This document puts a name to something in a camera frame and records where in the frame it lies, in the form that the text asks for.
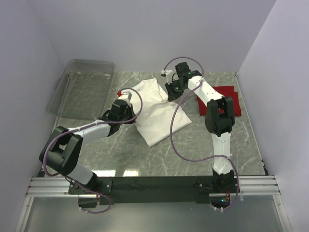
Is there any white t shirt red print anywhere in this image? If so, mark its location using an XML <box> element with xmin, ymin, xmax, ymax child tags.
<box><xmin>130</xmin><ymin>78</ymin><xmax>177</xmax><ymax>147</ymax></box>

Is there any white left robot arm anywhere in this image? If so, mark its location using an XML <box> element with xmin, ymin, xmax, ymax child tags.
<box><xmin>39</xmin><ymin>99</ymin><xmax>136</xmax><ymax>191</ymax></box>

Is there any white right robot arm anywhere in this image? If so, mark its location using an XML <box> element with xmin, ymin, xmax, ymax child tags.
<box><xmin>165</xmin><ymin>62</ymin><xmax>237</xmax><ymax>191</ymax></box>

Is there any clear plastic bin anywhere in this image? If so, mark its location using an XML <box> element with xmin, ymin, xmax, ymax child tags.
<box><xmin>46</xmin><ymin>59</ymin><xmax>115</xmax><ymax>120</ymax></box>

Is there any folded red t shirt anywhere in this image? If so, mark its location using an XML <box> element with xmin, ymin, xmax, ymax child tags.
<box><xmin>195</xmin><ymin>85</ymin><xmax>242</xmax><ymax>117</ymax></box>

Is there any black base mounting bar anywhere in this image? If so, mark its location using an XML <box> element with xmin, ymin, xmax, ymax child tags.
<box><xmin>69</xmin><ymin>175</ymin><xmax>241</xmax><ymax>206</ymax></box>

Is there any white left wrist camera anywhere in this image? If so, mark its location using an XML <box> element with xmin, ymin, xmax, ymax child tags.
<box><xmin>117</xmin><ymin>90</ymin><xmax>132</xmax><ymax>106</ymax></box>

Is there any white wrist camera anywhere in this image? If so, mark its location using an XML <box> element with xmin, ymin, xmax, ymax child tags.
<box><xmin>161</xmin><ymin>69</ymin><xmax>173</xmax><ymax>77</ymax></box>
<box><xmin>117</xmin><ymin>90</ymin><xmax>132</xmax><ymax>106</ymax></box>

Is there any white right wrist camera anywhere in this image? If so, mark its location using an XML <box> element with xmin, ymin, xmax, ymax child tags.
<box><xmin>161</xmin><ymin>69</ymin><xmax>173</xmax><ymax>77</ymax></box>

